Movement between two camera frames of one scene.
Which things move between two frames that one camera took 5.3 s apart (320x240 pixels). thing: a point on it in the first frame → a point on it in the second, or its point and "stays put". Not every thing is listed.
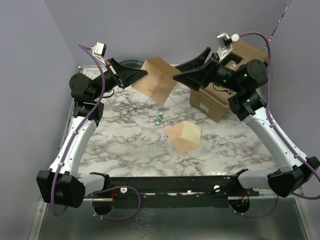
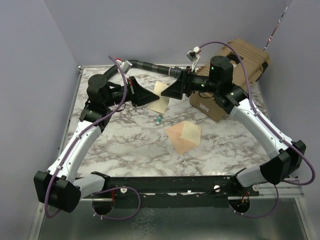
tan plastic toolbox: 212,101 stays put
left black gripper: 126,75 → 141,95
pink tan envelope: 185,136 stays put
